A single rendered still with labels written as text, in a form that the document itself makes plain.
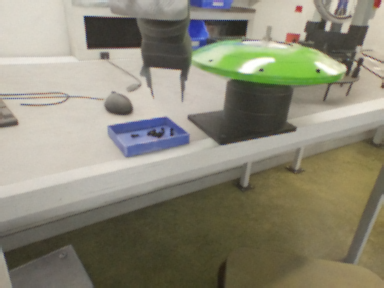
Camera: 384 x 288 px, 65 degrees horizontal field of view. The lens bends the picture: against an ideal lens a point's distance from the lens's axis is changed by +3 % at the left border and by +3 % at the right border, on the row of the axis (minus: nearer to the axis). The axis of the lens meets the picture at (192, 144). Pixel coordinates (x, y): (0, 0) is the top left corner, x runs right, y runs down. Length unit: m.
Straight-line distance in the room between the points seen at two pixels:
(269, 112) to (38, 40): 1.01
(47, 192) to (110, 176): 0.09
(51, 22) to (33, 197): 0.99
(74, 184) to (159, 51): 0.23
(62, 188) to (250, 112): 0.38
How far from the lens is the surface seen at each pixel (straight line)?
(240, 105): 0.63
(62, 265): 0.45
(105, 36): 1.43
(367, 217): 1.58
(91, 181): 0.49
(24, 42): 1.38
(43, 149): 0.58
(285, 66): 0.55
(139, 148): 0.53
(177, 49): 0.45
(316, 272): 0.80
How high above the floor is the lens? 1.17
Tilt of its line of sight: 27 degrees down
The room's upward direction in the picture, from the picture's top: 4 degrees clockwise
